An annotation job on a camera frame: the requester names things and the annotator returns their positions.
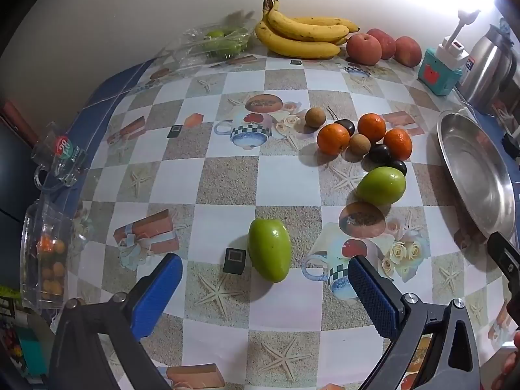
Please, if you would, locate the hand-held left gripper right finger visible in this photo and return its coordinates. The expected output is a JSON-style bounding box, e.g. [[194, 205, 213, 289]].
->
[[348, 255, 482, 390]]

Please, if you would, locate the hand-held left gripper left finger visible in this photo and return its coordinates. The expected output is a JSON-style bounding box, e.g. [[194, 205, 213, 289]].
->
[[48, 253, 183, 390]]

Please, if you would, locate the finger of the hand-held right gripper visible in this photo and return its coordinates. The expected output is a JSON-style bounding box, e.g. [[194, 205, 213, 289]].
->
[[487, 231, 520, 293]]

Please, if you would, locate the round stainless steel plate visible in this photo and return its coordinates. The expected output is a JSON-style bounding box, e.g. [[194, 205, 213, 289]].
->
[[436, 110, 516, 244]]

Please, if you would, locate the round green mango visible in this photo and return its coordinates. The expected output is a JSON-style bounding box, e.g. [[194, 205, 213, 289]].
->
[[357, 166, 407, 206]]

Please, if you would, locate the long green mango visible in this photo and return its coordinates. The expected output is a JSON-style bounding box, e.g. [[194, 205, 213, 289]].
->
[[248, 218, 292, 283]]

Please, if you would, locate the brown longan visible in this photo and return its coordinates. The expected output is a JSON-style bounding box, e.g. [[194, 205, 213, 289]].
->
[[348, 133, 371, 156], [305, 107, 327, 128]]

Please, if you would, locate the orange tangerine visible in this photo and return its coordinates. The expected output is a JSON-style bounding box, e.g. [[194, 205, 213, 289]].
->
[[357, 113, 387, 144], [383, 128, 413, 161], [317, 123, 351, 156]]

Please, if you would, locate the dark plum with stem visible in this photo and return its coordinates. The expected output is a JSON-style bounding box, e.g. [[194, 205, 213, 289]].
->
[[325, 106, 356, 137]]

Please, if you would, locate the person's right hand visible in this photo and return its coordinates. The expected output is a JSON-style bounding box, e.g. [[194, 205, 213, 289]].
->
[[501, 329, 520, 378]]

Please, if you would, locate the clear plastic container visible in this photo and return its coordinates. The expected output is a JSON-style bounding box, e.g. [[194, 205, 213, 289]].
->
[[20, 199, 80, 309]]

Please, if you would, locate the colourful printed packaging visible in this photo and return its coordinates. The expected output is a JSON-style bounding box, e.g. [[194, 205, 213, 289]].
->
[[0, 284, 51, 376]]

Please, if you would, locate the checkered printed tablecloth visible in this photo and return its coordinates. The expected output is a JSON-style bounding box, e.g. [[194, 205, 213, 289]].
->
[[24, 53, 520, 390]]

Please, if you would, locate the glass mug red green label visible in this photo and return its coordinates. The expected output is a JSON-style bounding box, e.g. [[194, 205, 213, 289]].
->
[[53, 130, 89, 185]]

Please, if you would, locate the clear glass mug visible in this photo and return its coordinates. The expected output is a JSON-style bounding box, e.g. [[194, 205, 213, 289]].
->
[[32, 122, 61, 189]]

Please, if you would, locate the steel thermos jug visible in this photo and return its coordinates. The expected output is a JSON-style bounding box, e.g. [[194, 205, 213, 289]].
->
[[460, 19, 517, 108]]

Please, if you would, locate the teal plastic box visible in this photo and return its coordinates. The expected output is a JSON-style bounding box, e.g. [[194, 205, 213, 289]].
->
[[418, 48, 464, 96]]

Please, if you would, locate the white power strip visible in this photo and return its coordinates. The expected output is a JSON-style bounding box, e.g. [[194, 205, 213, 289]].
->
[[436, 8, 481, 70]]

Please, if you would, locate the yellow banana bunch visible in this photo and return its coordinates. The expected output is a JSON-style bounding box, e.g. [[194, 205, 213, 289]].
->
[[254, 0, 360, 59]]

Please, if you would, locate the plastic bag of green fruit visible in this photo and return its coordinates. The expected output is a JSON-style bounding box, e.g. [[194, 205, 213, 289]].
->
[[162, 24, 254, 68]]

